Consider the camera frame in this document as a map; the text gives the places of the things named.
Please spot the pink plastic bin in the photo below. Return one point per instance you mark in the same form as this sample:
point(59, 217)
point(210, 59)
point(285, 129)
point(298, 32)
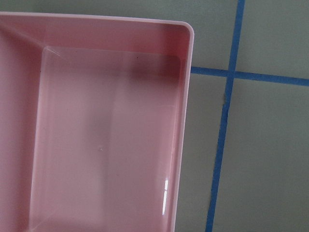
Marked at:
point(92, 117)

